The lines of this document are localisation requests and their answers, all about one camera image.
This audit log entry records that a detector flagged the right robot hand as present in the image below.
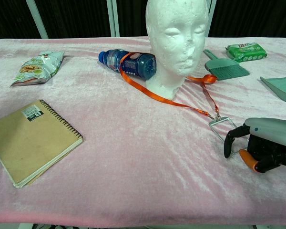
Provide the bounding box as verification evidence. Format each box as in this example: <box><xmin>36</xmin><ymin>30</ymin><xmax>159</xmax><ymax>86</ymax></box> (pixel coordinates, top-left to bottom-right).
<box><xmin>223</xmin><ymin>117</ymin><xmax>286</xmax><ymax>174</ymax></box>

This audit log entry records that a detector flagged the orange badge lanyard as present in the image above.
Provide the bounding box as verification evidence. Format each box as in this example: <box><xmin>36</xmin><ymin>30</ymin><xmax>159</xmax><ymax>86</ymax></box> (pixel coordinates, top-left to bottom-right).
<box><xmin>119</xmin><ymin>52</ymin><xmax>250</xmax><ymax>155</ymax></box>

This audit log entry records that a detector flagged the white foam mannequin head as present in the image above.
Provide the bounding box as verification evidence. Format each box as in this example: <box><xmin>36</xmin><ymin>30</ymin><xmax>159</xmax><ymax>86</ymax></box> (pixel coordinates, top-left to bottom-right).
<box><xmin>144</xmin><ymin>0</ymin><xmax>210</xmax><ymax>100</ymax></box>

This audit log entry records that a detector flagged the teal dustpan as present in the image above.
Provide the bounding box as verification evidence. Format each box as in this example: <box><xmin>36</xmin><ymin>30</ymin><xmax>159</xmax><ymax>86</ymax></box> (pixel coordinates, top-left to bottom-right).
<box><xmin>259</xmin><ymin>75</ymin><xmax>286</xmax><ymax>104</ymax></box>

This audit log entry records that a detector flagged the teal hand brush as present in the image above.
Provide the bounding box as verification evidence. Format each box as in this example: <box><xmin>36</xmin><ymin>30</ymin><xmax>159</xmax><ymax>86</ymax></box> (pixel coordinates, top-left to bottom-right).
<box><xmin>203</xmin><ymin>49</ymin><xmax>250</xmax><ymax>81</ymax></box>

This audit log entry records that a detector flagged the green wet wipes pack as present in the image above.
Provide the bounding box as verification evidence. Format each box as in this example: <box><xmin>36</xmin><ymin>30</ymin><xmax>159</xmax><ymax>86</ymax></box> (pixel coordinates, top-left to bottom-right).
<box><xmin>225</xmin><ymin>42</ymin><xmax>268</xmax><ymax>63</ymax></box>

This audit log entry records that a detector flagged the pink velvet tablecloth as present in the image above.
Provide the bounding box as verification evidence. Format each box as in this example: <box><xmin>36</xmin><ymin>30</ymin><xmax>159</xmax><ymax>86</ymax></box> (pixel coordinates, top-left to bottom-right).
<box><xmin>0</xmin><ymin>36</ymin><xmax>286</xmax><ymax>226</ymax></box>

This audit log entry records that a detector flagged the blue plastic drink bottle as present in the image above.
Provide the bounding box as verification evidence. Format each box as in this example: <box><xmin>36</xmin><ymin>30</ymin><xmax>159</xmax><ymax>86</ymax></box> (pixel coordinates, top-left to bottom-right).
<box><xmin>98</xmin><ymin>49</ymin><xmax>157</xmax><ymax>80</ymax></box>

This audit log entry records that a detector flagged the brown spiral notebook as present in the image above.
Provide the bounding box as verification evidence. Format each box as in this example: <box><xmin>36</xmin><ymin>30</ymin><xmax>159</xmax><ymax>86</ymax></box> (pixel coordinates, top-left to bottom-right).
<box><xmin>0</xmin><ymin>99</ymin><xmax>84</xmax><ymax>189</ymax></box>

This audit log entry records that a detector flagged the snack bag with nuts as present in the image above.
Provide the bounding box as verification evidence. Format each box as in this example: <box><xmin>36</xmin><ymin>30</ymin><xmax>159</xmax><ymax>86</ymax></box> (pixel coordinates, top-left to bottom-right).
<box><xmin>10</xmin><ymin>51</ymin><xmax>65</xmax><ymax>87</ymax></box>

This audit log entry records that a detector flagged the white partition frame post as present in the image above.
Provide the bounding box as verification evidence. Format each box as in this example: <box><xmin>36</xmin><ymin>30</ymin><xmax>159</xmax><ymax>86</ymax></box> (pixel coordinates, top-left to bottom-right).
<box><xmin>208</xmin><ymin>0</ymin><xmax>217</xmax><ymax>38</ymax></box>
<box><xmin>25</xmin><ymin>0</ymin><xmax>49</xmax><ymax>40</ymax></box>
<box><xmin>106</xmin><ymin>0</ymin><xmax>121</xmax><ymax>38</ymax></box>

